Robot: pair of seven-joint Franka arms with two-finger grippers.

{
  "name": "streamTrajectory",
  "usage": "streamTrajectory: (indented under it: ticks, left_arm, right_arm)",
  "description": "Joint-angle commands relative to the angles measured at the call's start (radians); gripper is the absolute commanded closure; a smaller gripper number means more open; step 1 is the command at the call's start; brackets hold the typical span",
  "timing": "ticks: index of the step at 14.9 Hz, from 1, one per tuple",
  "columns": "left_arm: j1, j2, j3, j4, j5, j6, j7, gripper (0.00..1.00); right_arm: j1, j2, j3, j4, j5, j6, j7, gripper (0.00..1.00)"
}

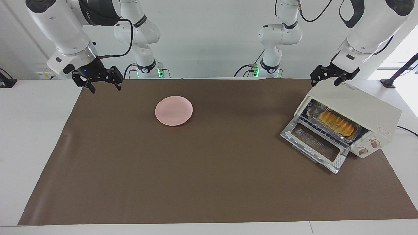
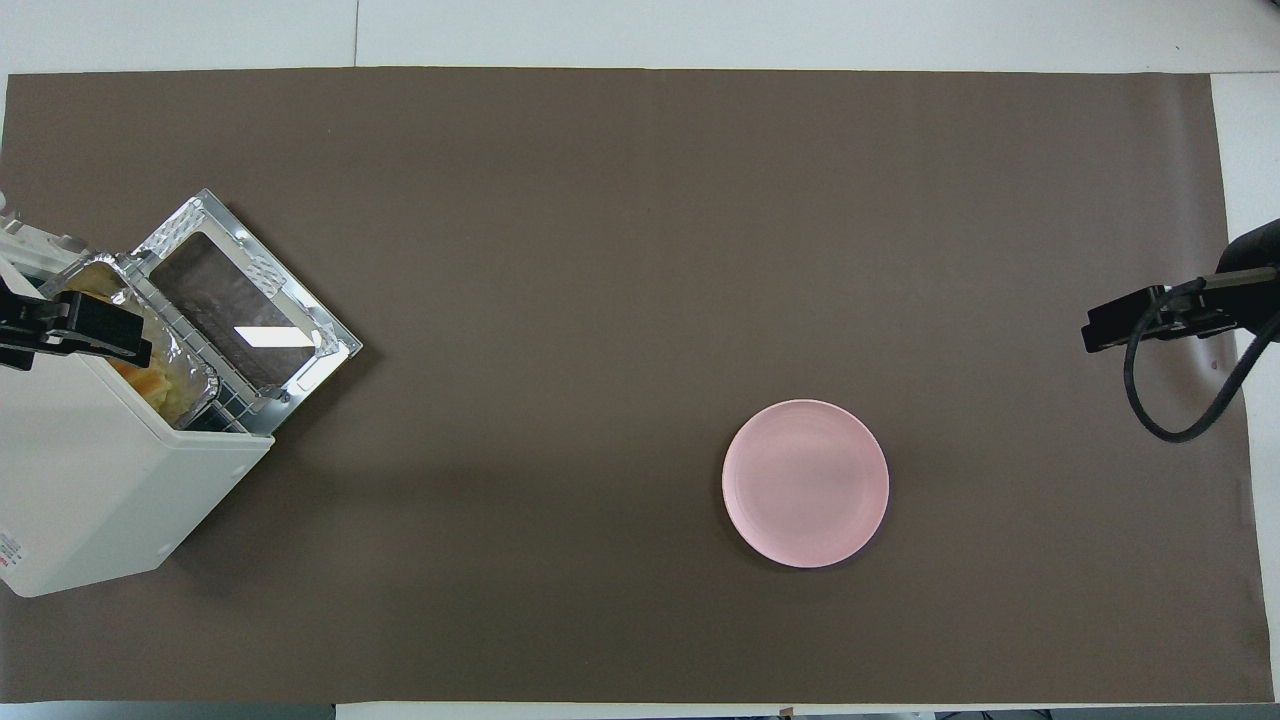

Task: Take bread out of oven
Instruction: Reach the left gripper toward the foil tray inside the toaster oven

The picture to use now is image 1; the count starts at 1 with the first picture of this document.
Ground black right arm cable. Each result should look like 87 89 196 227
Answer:
97 19 134 59

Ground glass oven door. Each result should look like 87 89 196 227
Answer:
280 115 352 174

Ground black clamp mount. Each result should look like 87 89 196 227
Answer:
0 68 18 89

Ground pink round plate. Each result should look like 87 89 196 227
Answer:
155 96 194 127

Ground yellow sliced bread loaf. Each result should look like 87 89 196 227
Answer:
318 110 355 137

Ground cream toaster oven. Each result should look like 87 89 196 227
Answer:
280 82 403 174

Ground black camera stand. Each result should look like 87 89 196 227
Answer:
380 53 418 89

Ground brown table mat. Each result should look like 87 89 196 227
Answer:
18 78 418 226

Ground black oven power cord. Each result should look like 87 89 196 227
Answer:
396 125 418 137

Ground black left base cable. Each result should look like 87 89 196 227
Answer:
233 50 265 78

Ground black base cable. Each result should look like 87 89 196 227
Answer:
123 63 138 79
233 50 265 78

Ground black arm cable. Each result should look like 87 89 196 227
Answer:
97 19 134 59
298 0 334 23

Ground white wall socket box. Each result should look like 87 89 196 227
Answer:
35 70 58 80

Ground aluminium foil tray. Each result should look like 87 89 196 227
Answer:
306 100 362 143

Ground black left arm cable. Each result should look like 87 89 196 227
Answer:
298 0 334 23

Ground oven wire rack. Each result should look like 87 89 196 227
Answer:
298 117 358 146

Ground black right base cable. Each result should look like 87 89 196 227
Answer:
123 63 138 79

